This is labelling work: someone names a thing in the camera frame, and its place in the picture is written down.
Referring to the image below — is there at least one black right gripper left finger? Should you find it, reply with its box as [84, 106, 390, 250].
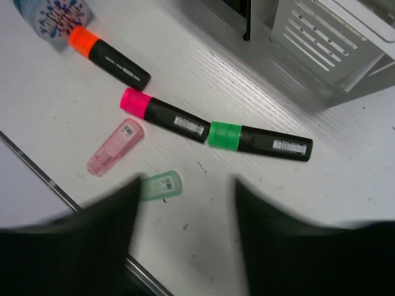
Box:
[1, 177, 142, 295]

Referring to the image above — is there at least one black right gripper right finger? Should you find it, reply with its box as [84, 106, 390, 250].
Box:
[234, 178, 394, 295]

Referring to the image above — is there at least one green cap black highlighter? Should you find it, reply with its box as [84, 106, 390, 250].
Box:
[207, 121, 314, 162]

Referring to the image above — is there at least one pink cap black highlighter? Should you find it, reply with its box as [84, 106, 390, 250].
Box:
[120, 88, 210, 143]

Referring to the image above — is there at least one orange cap black highlighter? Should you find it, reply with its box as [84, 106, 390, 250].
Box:
[69, 26, 151, 91]

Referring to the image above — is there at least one white slotted organizer container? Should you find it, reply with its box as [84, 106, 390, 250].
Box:
[247, 1, 394, 107]

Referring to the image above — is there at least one black organizer container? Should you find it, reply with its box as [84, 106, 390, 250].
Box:
[179, 1, 251, 42]

